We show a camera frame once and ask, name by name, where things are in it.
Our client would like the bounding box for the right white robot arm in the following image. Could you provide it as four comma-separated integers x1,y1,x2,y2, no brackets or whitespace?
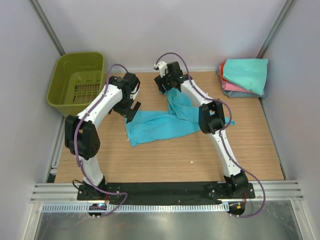
154,61,249,197

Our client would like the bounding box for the folded pink t shirt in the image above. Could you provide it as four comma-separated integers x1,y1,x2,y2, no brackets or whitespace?
220,78,246,92

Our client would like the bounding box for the green plastic bin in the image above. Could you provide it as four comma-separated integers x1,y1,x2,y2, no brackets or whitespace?
46,52,106,117

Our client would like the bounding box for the aluminium frame rail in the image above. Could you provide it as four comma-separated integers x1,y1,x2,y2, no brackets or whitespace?
30,180,304,206

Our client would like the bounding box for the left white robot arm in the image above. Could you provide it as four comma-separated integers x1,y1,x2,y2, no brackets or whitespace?
64,72,141,200

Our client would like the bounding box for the slotted cable duct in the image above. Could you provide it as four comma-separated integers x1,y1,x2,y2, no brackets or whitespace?
41,202,229,213

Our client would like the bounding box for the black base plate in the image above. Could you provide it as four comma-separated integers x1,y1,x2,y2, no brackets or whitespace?
76,181,256,206

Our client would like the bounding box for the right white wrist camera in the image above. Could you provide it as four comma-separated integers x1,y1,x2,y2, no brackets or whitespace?
153,61,168,78

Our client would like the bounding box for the folded orange t shirt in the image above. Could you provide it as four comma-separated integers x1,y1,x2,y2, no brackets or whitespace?
219,62,225,81

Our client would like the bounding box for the blue t shirt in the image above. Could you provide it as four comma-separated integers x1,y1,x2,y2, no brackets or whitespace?
124,88,236,148

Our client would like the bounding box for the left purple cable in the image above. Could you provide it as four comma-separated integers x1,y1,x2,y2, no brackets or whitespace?
73,63,128,217

